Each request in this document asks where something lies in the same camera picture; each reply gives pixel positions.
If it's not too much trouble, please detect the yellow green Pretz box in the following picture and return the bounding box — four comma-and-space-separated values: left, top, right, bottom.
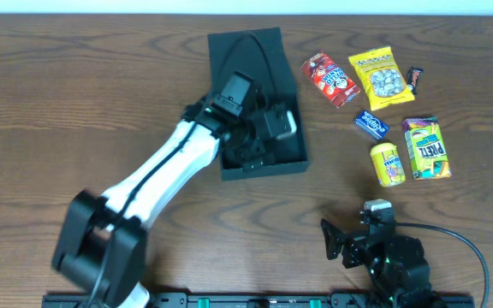
401, 116, 452, 181

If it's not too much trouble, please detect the dark green box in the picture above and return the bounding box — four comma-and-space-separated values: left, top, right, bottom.
204, 27, 309, 181

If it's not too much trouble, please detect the red Hello Panda biscuit box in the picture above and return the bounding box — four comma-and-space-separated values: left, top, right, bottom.
301, 50, 360, 108

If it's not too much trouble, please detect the yellow candy bag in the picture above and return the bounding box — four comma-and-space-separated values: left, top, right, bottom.
348, 46, 414, 111

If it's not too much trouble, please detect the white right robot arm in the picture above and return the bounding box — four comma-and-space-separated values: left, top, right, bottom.
320, 209, 446, 307

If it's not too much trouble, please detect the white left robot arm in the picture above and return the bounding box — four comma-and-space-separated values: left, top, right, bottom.
52, 71, 296, 307

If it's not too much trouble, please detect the yellow Mentos bottle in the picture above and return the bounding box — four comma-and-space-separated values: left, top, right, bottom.
370, 143, 406, 187

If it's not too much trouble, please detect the blue Eclipse mint box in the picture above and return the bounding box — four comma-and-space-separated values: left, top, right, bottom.
354, 110, 390, 140

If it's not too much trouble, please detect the small black chocolate bar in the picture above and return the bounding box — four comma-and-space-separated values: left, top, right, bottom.
407, 67, 424, 95

